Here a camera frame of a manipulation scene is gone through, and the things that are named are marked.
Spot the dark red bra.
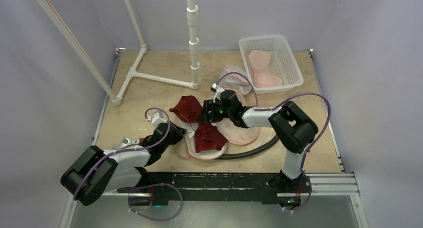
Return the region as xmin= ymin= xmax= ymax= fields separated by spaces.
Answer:
xmin=169 ymin=95 xmax=228 ymax=160

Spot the floral mesh laundry bag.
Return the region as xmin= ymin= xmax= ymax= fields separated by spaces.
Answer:
xmin=169 ymin=95 xmax=261 ymax=160

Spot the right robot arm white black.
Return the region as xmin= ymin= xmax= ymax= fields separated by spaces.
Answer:
xmin=197 ymin=90 xmax=321 ymax=192

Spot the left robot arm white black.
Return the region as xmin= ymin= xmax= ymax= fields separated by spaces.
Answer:
xmin=60 ymin=122 xmax=186 ymax=206

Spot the white mesh laundry bag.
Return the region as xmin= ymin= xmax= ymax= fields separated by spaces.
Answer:
xmin=218 ymin=64 xmax=251 ymax=95

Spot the pink bra in basket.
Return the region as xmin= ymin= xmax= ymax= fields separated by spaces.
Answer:
xmin=247 ymin=50 xmax=283 ymax=88

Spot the red adjustable wrench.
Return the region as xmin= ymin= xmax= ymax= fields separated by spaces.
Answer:
xmin=113 ymin=137 xmax=141 ymax=150

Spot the white plastic basket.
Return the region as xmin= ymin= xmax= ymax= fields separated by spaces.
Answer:
xmin=238 ymin=35 xmax=304 ymax=94

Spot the white pvc pipe rack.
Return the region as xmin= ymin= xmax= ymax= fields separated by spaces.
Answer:
xmin=36 ymin=0 xmax=200 ymax=105

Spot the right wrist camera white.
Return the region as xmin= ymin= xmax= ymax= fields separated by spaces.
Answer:
xmin=211 ymin=83 xmax=225 ymax=103

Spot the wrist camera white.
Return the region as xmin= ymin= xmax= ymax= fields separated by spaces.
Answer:
xmin=211 ymin=83 xmax=225 ymax=103
xmin=147 ymin=110 xmax=168 ymax=128

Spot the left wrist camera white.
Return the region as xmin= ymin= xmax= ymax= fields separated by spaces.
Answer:
xmin=147 ymin=110 xmax=168 ymax=128

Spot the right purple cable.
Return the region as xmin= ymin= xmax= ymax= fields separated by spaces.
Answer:
xmin=214 ymin=71 xmax=332 ymax=214

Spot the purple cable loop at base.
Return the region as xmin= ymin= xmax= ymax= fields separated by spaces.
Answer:
xmin=127 ymin=183 xmax=184 ymax=223

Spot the black corrugated hose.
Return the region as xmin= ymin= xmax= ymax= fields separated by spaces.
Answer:
xmin=218 ymin=134 xmax=281 ymax=160

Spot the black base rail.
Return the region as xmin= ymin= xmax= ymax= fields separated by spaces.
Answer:
xmin=117 ymin=172 xmax=312 ymax=207

